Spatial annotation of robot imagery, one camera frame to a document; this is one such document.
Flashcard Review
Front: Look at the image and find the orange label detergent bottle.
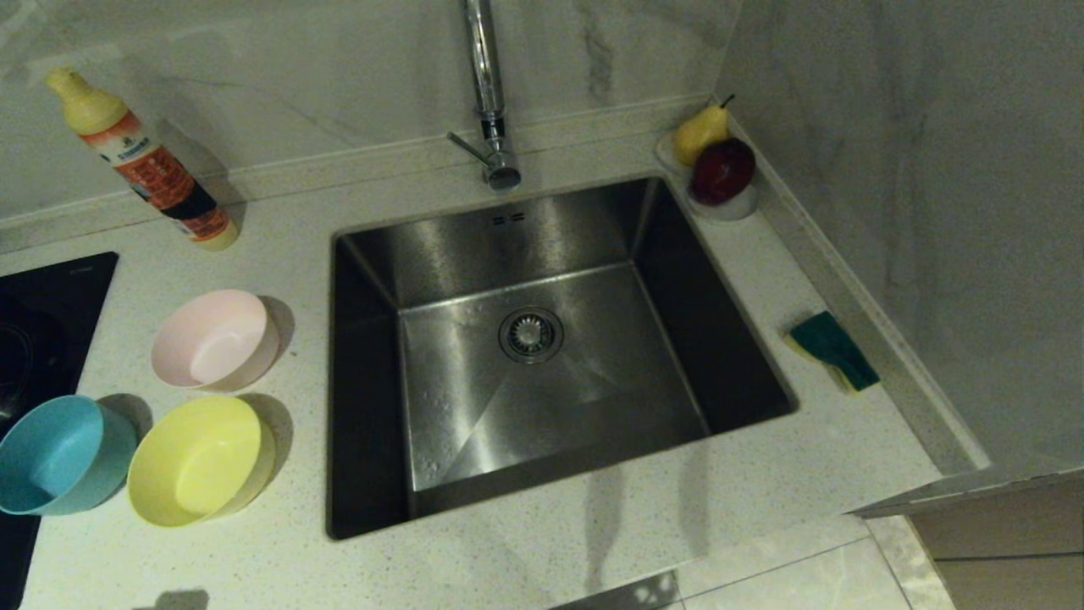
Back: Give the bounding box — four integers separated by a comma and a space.
45, 66, 241, 252

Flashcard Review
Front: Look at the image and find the metal sink drain strainer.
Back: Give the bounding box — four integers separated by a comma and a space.
498, 306, 565, 365

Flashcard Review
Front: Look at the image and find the stainless steel sink basin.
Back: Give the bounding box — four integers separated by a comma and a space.
326, 174, 801, 541

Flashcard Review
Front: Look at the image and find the green and yellow sponge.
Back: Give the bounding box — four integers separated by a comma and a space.
785, 310, 882, 395

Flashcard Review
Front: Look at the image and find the small white dish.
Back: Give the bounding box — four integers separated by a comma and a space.
655, 131, 760, 223

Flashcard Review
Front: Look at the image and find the dark red apple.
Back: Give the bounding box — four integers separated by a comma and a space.
690, 137, 757, 207

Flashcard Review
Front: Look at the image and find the yellow pear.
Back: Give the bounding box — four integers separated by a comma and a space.
673, 93, 736, 167

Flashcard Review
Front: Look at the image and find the chrome kitchen faucet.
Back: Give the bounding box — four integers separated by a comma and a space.
446, 0, 523, 191

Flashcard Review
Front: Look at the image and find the pink plastic bowl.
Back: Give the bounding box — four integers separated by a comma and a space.
151, 289, 281, 393

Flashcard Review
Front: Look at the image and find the yellow plastic bowl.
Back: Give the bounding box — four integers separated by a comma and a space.
127, 395, 278, 528

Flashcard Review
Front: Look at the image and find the black induction cooktop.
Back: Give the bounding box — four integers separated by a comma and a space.
0, 251, 119, 610

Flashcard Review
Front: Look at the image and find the blue plastic bowl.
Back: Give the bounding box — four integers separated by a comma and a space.
0, 395, 139, 517

